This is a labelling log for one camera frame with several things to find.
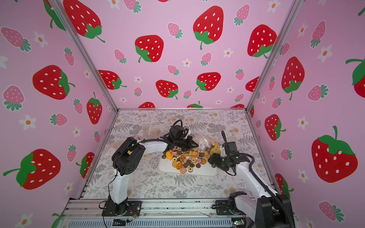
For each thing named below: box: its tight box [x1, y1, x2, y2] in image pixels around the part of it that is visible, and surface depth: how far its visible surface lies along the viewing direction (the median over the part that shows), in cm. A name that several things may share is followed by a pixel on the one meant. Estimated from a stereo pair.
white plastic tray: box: [158, 152, 218, 176], surface depth 90 cm
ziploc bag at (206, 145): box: [192, 132, 222, 157], surface depth 92 cm
